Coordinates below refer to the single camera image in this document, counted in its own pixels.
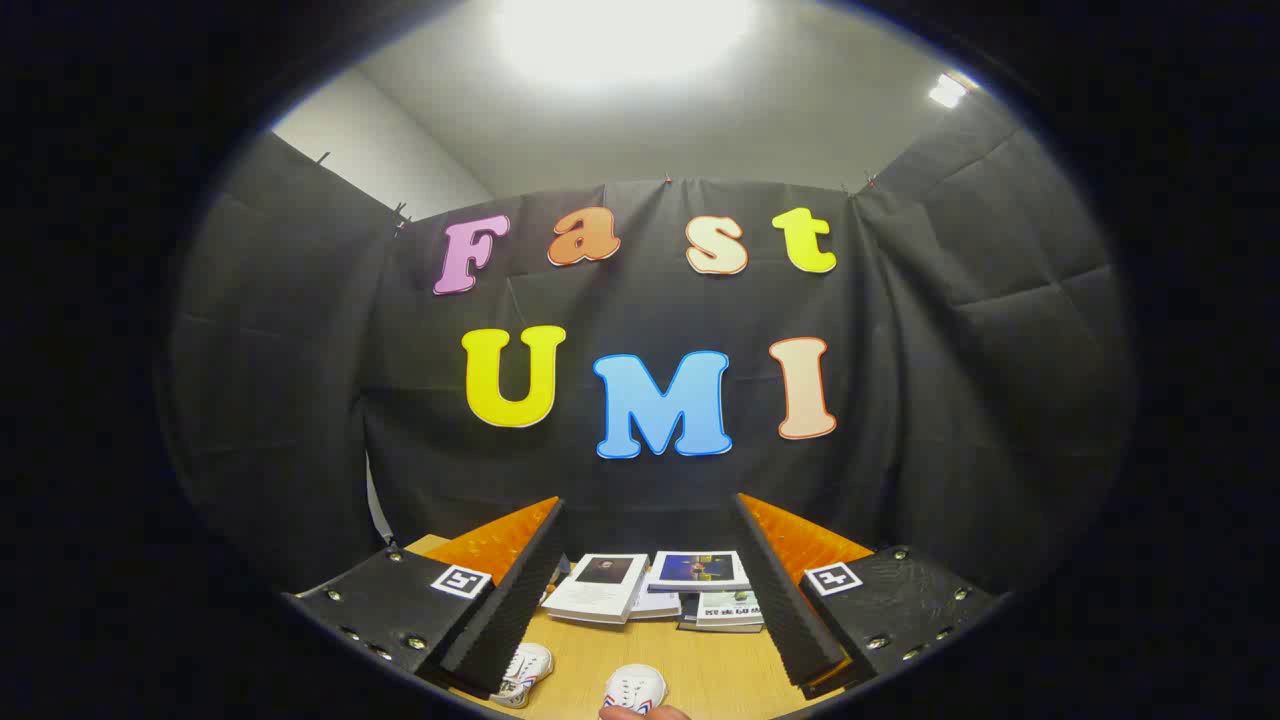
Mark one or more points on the white book with portrait cover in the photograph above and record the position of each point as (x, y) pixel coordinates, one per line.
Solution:
(600, 590)

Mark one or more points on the white striped canvas shoe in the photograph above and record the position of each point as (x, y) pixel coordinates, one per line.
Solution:
(527, 672)
(635, 688)

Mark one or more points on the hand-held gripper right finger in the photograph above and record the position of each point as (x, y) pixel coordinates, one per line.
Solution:
(785, 610)

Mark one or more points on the large ceiling lamp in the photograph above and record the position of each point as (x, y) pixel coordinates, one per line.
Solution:
(620, 40)

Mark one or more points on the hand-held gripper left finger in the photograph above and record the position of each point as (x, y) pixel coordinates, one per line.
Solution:
(510, 610)

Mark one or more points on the plain white book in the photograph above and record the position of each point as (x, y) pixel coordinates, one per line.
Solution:
(655, 604)

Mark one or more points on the small ceiling lamp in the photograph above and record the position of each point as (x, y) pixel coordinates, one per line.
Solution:
(947, 90)

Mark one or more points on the book with blue picture cover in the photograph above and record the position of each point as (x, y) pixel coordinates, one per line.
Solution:
(700, 570)

